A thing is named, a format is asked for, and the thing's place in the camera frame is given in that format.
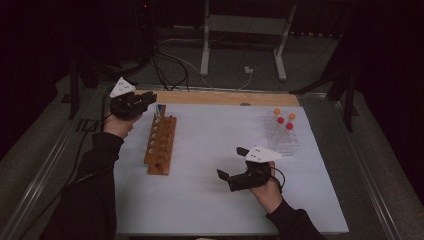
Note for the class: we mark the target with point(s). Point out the white metal stand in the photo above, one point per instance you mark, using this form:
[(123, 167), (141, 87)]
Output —
[(243, 25)]

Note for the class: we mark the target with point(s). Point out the clear acrylic tube rack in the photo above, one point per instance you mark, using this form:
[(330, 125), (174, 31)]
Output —
[(283, 143)]

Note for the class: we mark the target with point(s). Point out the black floor bracket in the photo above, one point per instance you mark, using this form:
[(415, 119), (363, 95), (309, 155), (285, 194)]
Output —
[(87, 125)]

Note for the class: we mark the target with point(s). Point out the person's left hand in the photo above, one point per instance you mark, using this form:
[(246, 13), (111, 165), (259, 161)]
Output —
[(118, 126)]

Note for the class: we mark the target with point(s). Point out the wooden test tube rack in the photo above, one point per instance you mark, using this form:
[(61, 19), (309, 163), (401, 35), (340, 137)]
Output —
[(163, 140)]

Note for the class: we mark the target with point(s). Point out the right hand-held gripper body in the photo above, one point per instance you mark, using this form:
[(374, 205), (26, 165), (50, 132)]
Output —
[(263, 155)]

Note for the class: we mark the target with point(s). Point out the white table mat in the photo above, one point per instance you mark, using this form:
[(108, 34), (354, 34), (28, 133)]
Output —
[(206, 186)]

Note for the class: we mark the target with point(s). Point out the person's right hand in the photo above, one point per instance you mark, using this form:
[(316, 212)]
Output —
[(270, 196)]

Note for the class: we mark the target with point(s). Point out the black stand legs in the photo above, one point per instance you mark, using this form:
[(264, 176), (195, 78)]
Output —
[(349, 106), (74, 93)]

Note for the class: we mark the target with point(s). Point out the red cap test tube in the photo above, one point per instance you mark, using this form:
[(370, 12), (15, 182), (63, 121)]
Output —
[(289, 126), (281, 120)]

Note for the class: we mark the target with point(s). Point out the white plug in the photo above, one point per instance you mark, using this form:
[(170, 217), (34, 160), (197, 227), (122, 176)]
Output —
[(248, 70)]

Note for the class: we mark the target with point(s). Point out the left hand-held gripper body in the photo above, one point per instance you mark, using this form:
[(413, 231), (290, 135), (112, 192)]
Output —
[(126, 105)]

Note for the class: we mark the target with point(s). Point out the orange cap test tube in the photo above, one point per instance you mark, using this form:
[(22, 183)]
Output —
[(292, 116), (277, 111)]

